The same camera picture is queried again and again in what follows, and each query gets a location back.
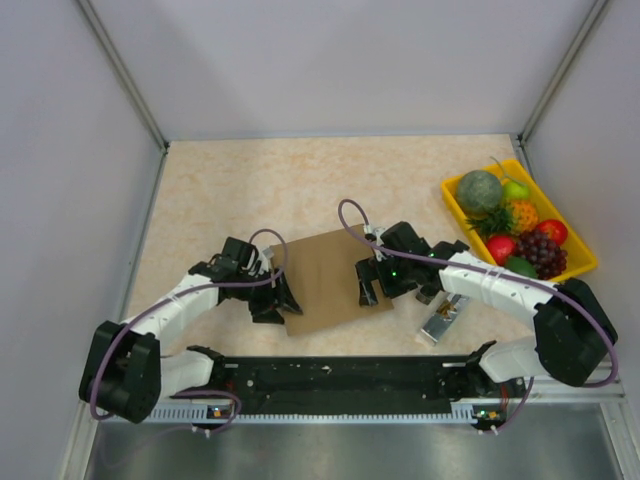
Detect green apple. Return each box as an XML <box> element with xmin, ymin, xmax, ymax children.
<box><xmin>502</xmin><ymin>180</ymin><xmax>530</xmax><ymax>202</ymax></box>

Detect orange pineapple toy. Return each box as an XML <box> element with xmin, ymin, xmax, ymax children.
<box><xmin>505</xmin><ymin>200</ymin><xmax>539</xmax><ymax>235</ymax></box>

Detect purple grapes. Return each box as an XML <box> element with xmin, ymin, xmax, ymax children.
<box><xmin>515</xmin><ymin>230</ymin><xmax>568</xmax><ymax>280</ymax></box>

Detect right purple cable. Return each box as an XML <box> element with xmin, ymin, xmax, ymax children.
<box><xmin>337</xmin><ymin>198</ymin><xmax>620</xmax><ymax>436</ymax></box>

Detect brown cardboard box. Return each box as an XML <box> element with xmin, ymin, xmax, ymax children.
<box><xmin>271</xmin><ymin>229</ymin><xmax>393</xmax><ymax>337</ymax></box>

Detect grey-green melon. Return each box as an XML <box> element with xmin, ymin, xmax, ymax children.
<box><xmin>455</xmin><ymin>170</ymin><xmax>503</xmax><ymax>215</ymax></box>

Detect aluminium rail frame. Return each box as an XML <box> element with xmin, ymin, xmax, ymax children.
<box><xmin>79</xmin><ymin>363</ymin><xmax>626</xmax><ymax>426</ymax></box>

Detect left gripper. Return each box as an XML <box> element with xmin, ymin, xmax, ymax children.
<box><xmin>235</xmin><ymin>265</ymin><xmax>302</xmax><ymax>324</ymax></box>

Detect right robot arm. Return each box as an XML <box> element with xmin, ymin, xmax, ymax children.
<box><xmin>356</xmin><ymin>221</ymin><xmax>618</xmax><ymax>396</ymax></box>

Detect red apple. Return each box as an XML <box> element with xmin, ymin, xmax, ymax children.
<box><xmin>535</xmin><ymin>219</ymin><xmax>569</xmax><ymax>246</ymax></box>
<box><xmin>486</xmin><ymin>235</ymin><xmax>516</xmax><ymax>266</ymax></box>

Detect yellow plastic tray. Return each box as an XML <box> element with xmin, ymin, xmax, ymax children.
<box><xmin>441</xmin><ymin>159</ymin><xmax>598</xmax><ymax>281</ymax></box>

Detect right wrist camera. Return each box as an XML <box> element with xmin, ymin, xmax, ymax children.
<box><xmin>363</xmin><ymin>224</ymin><xmax>386</xmax><ymax>262</ymax></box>

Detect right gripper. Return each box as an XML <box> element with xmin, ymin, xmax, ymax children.
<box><xmin>356</xmin><ymin>251</ymin><xmax>417</xmax><ymax>307</ymax></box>

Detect green lime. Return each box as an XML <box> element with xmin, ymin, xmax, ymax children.
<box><xmin>504</xmin><ymin>256</ymin><xmax>538</xmax><ymax>279</ymax></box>

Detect black rectangular bar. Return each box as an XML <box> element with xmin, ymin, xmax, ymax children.
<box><xmin>415</xmin><ymin>285</ymin><xmax>439</xmax><ymax>305</ymax></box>

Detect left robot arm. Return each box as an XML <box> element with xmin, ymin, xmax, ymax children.
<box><xmin>79</xmin><ymin>237</ymin><xmax>303</xmax><ymax>424</ymax></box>

